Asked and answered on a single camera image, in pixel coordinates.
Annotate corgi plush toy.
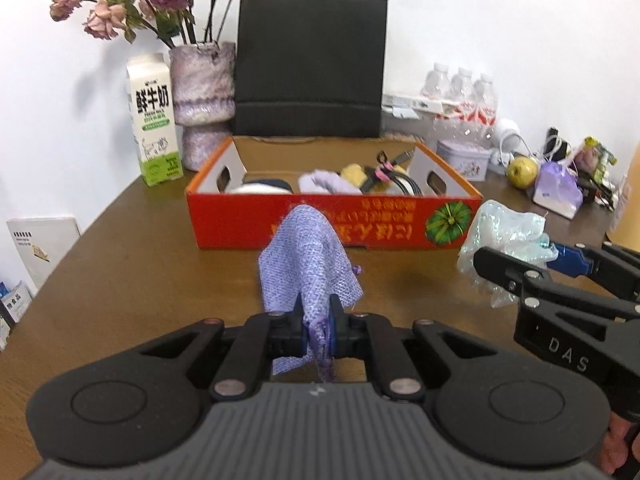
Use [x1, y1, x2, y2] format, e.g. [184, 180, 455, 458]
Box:
[340, 162, 396, 193]

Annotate green apple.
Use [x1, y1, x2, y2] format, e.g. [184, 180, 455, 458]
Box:
[507, 156, 540, 190]

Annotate dried rose bouquet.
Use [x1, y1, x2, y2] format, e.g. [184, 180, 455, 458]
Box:
[49, 0, 263, 46]

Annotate black paper bag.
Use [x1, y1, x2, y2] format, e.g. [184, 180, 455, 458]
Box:
[235, 0, 388, 139]

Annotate cream thermos jug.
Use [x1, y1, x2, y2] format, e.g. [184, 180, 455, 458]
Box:
[607, 140, 640, 261]

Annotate purple stone vase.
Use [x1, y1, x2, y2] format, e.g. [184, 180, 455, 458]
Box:
[168, 41, 237, 172]

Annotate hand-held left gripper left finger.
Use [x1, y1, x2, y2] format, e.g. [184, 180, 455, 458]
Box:
[140, 292, 308, 402]

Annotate person's right hand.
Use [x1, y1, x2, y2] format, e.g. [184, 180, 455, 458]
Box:
[595, 410, 640, 478]

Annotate colourful snack packet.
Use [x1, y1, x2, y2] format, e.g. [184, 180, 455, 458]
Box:
[575, 136, 618, 183]

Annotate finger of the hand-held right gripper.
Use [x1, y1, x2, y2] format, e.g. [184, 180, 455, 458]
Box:
[545, 241, 640, 303]
[472, 245, 640, 322]

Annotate white panel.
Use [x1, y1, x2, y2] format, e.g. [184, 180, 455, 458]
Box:
[6, 216, 82, 293]

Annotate blue pet food bag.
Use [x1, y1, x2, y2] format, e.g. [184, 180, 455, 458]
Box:
[0, 280, 33, 351]

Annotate clear seed container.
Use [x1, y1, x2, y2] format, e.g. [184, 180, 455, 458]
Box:
[382, 130, 426, 148]

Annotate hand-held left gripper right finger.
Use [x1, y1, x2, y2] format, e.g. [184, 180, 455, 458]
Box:
[327, 295, 501, 402]

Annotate braided charging cable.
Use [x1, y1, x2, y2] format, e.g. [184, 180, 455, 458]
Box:
[360, 149, 426, 197]

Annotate flat white cardboard box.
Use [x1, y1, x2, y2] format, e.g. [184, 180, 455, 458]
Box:
[382, 92, 458, 121]

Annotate purple plastic bag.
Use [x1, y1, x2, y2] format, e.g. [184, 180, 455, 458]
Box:
[532, 160, 585, 220]

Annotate floral tin box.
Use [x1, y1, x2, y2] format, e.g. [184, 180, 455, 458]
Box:
[436, 139, 491, 181]

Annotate white cloth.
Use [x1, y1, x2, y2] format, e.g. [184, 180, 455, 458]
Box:
[230, 182, 293, 196]

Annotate iridescent plastic bag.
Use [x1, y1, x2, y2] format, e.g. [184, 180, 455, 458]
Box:
[456, 200, 558, 308]

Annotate navy zip pouch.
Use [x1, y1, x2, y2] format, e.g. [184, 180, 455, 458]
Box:
[245, 176, 293, 193]

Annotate white green milk carton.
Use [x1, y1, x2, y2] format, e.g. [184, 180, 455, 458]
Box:
[126, 52, 182, 188]

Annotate orange cardboard box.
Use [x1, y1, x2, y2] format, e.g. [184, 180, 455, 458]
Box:
[185, 136, 483, 251]

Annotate white charger with cables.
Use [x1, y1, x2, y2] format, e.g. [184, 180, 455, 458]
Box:
[542, 127, 573, 163]

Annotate small white round device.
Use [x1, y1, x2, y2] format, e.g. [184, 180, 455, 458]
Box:
[492, 117, 523, 166]

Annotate purple knitted pouch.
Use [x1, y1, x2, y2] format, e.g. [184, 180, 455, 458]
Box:
[257, 204, 364, 383]

